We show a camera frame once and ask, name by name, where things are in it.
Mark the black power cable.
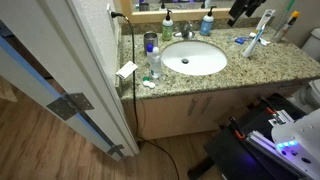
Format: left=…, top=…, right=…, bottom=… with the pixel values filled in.
left=110, top=11, right=181, bottom=180

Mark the metal cabinet handle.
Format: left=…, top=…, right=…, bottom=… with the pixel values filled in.
left=199, top=96, right=214, bottom=116
left=186, top=97, right=199, bottom=118

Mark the blue soap pump bottle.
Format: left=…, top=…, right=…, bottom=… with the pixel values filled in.
left=199, top=5, right=218, bottom=37

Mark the white toothpaste tube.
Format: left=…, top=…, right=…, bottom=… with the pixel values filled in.
left=249, top=31, right=272, bottom=47

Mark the white power adapter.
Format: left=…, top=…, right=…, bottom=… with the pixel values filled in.
left=115, top=60, right=139, bottom=80

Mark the small metal door hinge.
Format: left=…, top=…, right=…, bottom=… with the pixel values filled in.
left=106, top=143, right=125, bottom=158

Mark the wood framed mirror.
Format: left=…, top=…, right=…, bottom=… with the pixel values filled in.
left=119, top=0, right=242, bottom=25

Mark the white toilet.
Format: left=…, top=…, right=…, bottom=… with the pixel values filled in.
left=287, top=27, right=320, bottom=115

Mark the tall white standing tube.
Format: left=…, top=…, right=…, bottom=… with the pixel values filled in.
left=242, top=8, right=277, bottom=59

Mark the clear blue toothbrush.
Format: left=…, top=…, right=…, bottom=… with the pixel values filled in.
left=227, top=35, right=256, bottom=43

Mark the white door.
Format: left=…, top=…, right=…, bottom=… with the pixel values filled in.
left=0, top=0, right=140, bottom=163

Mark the beige vanity cabinet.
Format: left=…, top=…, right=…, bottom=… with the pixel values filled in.
left=121, top=81, right=303, bottom=141

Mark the black robot cart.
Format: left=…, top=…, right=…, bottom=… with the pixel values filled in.
left=186, top=92, right=320, bottom=180

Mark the orange black clamp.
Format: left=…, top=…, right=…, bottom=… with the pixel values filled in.
left=227, top=116, right=248, bottom=141
left=259, top=96, right=278, bottom=116

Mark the silver metal cup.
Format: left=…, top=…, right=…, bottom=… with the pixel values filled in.
left=143, top=31, right=159, bottom=53

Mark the white wall outlet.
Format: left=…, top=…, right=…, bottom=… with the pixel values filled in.
left=106, top=3, right=116, bottom=34

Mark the orange cap sunscreen spray can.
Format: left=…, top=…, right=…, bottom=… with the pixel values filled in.
left=271, top=10, right=301, bottom=44

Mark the chrome sink faucet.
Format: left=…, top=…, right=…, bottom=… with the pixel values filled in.
left=173, top=21, right=196, bottom=40

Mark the white oval sink basin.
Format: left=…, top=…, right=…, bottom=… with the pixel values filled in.
left=161, top=40, right=229, bottom=77

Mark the green white contact lens case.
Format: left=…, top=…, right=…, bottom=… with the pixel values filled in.
left=141, top=76, right=157, bottom=90

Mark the green soap pump bottle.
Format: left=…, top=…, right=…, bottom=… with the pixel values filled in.
left=161, top=9, right=175, bottom=42

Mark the small bottle blue cap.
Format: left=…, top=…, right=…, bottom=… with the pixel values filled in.
left=145, top=43, right=155, bottom=65

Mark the clear bottle white cap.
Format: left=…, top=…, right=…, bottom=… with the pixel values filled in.
left=149, top=46, right=163, bottom=80

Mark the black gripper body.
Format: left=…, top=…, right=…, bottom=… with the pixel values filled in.
left=232, top=0, right=268, bottom=17

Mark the large metal door hinge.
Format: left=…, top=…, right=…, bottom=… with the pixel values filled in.
left=46, top=92, right=95, bottom=122

